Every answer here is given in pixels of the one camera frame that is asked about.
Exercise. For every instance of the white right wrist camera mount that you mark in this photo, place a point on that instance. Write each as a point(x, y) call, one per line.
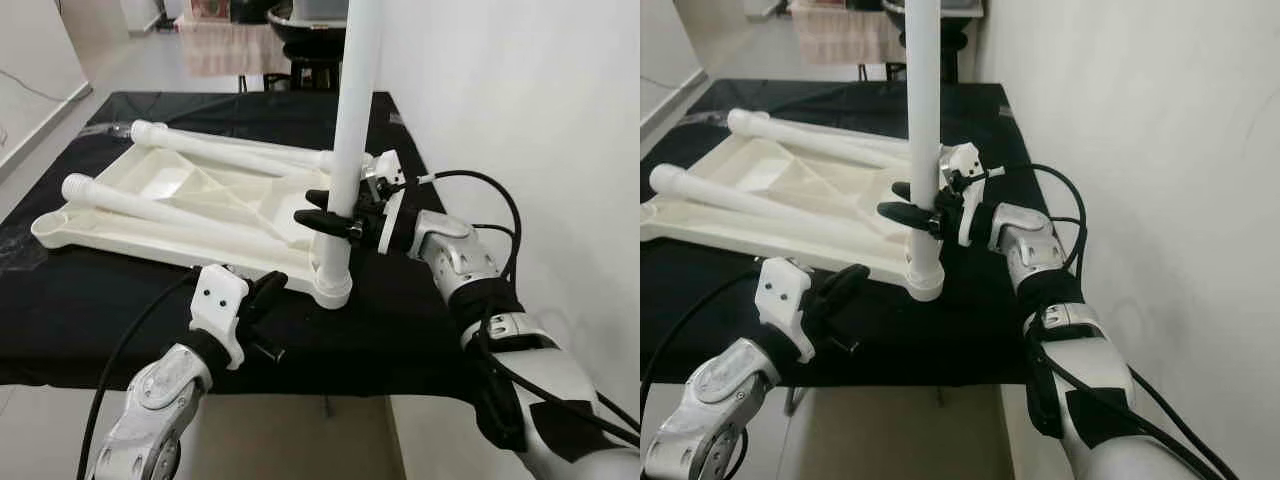
point(385, 165)
point(962, 160)

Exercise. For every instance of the red printed box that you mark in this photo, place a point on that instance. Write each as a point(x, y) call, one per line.
point(210, 8)

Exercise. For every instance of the black round basin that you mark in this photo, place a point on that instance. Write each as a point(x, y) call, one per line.
point(310, 40)

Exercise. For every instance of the black tablecloth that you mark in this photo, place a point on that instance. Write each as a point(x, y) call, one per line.
point(720, 330)
point(100, 320)

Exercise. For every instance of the clear tape cross patch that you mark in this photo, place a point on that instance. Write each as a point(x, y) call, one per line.
point(20, 250)

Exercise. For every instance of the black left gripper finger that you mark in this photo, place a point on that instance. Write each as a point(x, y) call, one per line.
point(274, 300)
point(835, 285)
point(263, 290)
point(850, 295)

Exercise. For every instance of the clear plastic storage box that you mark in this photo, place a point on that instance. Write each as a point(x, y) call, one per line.
point(962, 6)
point(320, 8)

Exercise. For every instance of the beige cloth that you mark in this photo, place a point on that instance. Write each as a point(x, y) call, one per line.
point(235, 48)
point(845, 35)

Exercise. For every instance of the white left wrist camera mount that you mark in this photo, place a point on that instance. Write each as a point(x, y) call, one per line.
point(215, 300)
point(782, 295)

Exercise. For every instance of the black bag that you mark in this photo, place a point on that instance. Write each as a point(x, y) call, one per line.
point(258, 10)

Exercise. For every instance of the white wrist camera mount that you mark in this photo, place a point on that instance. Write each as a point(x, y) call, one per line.
point(215, 300)
point(385, 165)
point(782, 295)
point(962, 160)

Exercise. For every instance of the white plastic table top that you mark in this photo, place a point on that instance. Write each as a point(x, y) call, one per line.
point(760, 175)
point(170, 185)

